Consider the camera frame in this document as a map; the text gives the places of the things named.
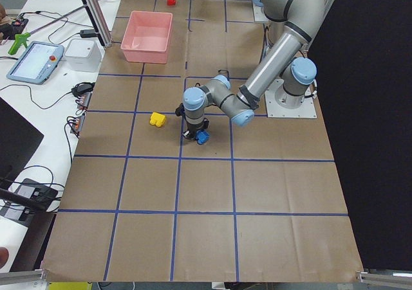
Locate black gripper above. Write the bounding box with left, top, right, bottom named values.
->
left=182, top=118, right=209, bottom=141

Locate blue toy block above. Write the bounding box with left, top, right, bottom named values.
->
left=196, top=129, right=210, bottom=145

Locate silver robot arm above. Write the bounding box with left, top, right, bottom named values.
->
left=175, top=0, right=324, bottom=144

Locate pink plastic box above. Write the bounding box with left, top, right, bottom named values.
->
left=120, top=11, right=173, bottom=64

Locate yellow toy block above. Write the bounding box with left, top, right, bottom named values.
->
left=149, top=112, right=167, bottom=127

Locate brown paper table cover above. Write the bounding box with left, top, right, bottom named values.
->
left=42, top=0, right=362, bottom=282

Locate white cube device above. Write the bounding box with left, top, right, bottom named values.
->
left=64, top=39, right=102, bottom=72

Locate black power adapter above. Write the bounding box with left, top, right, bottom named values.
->
left=79, top=30, right=97, bottom=39

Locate teach pendant tablet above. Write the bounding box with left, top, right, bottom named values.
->
left=6, top=41, right=64, bottom=85

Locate green plastic clamp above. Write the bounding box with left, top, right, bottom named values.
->
left=8, top=32, right=31, bottom=55

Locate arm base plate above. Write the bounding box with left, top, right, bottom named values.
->
left=252, top=0, right=269, bottom=24
left=264, top=78, right=317, bottom=119

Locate aluminium frame post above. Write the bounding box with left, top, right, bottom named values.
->
left=81, top=0, right=113, bottom=48

